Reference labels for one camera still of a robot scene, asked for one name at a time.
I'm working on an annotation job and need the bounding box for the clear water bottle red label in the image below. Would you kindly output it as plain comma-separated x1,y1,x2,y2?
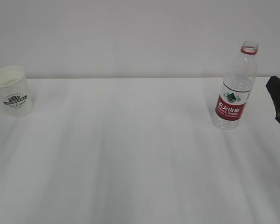
212,41,259,130

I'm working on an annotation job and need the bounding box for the white paper coffee cup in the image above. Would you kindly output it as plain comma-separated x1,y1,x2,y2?
0,66,33,117

